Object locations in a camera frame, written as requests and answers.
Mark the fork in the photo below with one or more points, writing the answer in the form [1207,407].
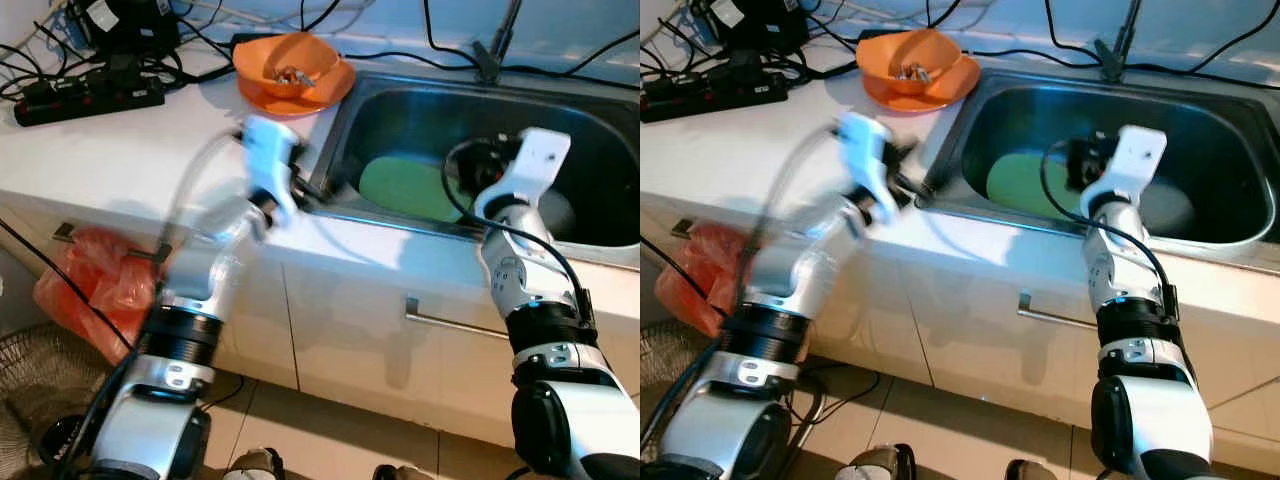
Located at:
[915,72]
[293,74]

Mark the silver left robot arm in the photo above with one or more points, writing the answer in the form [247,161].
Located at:
[195,265]
[810,265]

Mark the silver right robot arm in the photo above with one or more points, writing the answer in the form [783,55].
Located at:
[560,420]
[1150,420]

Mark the white kitchen cabinet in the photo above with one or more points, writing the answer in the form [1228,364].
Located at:
[960,320]
[350,330]

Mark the stainless steel sink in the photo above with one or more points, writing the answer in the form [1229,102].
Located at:
[1040,115]
[420,120]

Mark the green plate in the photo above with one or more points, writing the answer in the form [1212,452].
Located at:
[1020,185]
[400,185]

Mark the pale ceramic bowl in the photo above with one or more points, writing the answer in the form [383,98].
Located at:
[1165,210]
[560,212]

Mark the orange plastic plate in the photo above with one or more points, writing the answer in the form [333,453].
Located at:
[330,92]
[955,90]

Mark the spring clamp on rod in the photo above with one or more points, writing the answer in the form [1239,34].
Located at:
[492,62]
[1112,62]

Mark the orange plastic bowl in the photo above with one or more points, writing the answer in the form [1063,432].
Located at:
[885,60]
[262,62]

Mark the black power strip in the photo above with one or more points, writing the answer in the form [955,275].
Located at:
[90,97]
[720,92]

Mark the black adapter box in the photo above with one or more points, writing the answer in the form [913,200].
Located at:
[760,28]
[130,30]

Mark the red plastic bag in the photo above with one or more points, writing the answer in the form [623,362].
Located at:
[85,290]
[700,270]

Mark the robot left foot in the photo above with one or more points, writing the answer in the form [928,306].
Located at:
[880,462]
[255,465]

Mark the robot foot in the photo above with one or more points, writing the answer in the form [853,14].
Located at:
[255,465]
[1030,470]
[397,472]
[880,462]

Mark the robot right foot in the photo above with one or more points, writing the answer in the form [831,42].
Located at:
[1030,470]
[397,472]

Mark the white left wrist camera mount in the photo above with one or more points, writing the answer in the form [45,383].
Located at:
[268,150]
[862,140]

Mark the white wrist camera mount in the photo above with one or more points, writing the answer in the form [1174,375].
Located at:
[540,160]
[268,150]
[862,140]
[1138,155]

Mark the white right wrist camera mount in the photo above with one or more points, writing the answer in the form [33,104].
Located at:
[1138,155]
[540,160]

